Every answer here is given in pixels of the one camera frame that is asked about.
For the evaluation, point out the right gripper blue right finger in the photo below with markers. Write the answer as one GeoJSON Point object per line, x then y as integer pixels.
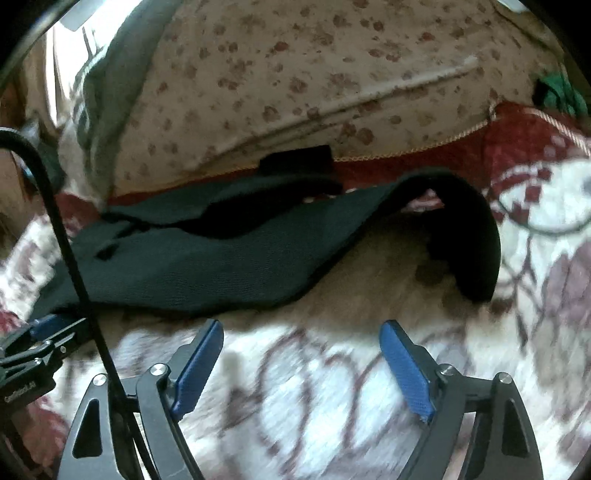
{"type": "Point", "coordinates": [502, 444]}

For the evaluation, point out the black pants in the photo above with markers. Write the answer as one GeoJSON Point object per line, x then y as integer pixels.
{"type": "Point", "coordinates": [264, 237]}

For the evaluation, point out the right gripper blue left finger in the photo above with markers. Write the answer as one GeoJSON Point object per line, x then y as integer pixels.
{"type": "Point", "coordinates": [100, 445]}

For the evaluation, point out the beige spotted quilt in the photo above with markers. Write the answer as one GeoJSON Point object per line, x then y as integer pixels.
{"type": "Point", "coordinates": [231, 81]}

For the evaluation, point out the grey fuzzy sweater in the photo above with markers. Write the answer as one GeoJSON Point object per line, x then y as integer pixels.
{"type": "Point", "coordinates": [111, 87]}

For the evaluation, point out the green object beside bed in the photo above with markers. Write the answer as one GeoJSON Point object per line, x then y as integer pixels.
{"type": "Point", "coordinates": [556, 92]}

